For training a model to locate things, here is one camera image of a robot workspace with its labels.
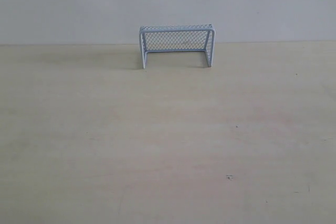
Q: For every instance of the white mesh mini goal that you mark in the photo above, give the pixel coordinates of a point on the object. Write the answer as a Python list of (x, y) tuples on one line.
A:
[(183, 38)]

